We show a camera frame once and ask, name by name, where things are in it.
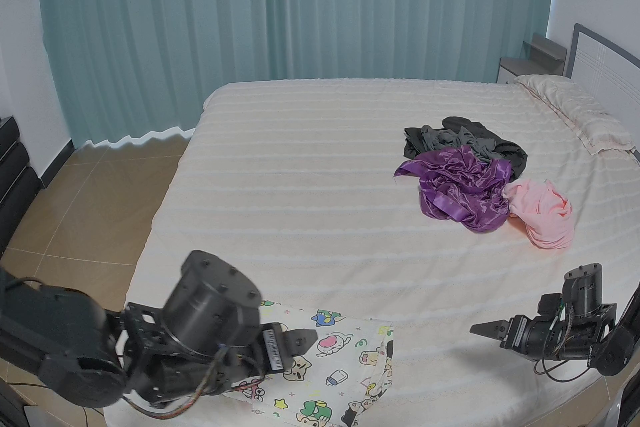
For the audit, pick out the black garment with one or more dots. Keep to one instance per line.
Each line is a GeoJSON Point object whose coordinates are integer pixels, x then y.
{"type": "Point", "coordinates": [510, 155]}

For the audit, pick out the cream pillow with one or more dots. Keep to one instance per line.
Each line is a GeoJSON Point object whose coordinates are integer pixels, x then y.
{"type": "Point", "coordinates": [575, 114]}

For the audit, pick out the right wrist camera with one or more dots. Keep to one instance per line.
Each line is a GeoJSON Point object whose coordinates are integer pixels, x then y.
{"type": "Point", "coordinates": [549, 305]}

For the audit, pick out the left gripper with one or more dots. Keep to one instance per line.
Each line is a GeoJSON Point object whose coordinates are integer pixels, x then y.
{"type": "Point", "coordinates": [272, 347]}

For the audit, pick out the bed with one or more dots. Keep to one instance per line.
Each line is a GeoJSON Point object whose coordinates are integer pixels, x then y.
{"type": "Point", "coordinates": [325, 165]}

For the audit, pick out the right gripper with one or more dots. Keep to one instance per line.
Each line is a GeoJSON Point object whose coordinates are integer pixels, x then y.
{"type": "Point", "coordinates": [532, 337]}

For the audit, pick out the dark grey chest of drawers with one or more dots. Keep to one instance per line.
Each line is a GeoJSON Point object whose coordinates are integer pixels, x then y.
{"type": "Point", "coordinates": [12, 175]}

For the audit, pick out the grey white bedside table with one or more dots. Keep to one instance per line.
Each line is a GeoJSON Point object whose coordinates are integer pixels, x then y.
{"type": "Point", "coordinates": [542, 47]}

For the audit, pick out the pink garment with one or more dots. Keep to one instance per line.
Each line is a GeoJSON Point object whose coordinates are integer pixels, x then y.
{"type": "Point", "coordinates": [542, 212]}

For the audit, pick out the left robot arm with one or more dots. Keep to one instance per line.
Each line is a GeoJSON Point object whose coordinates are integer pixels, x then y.
{"type": "Point", "coordinates": [210, 305]}

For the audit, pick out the grey garment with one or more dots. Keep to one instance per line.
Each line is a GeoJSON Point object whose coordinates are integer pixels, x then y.
{"type": "Point", "coordinates": [435, 140]}

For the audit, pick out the purple satin garment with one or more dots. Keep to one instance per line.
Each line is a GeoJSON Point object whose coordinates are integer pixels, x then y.
{"type": "Point", "coordinates": [455, 187]}

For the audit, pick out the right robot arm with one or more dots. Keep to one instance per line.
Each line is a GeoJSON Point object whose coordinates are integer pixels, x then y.
{"type": "Point", "coordinates": [582, 290]}

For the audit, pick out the white printed pyjama top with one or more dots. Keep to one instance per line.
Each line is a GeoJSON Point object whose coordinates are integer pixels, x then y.
{"type": "Point", "coordinates": [340, 365]}

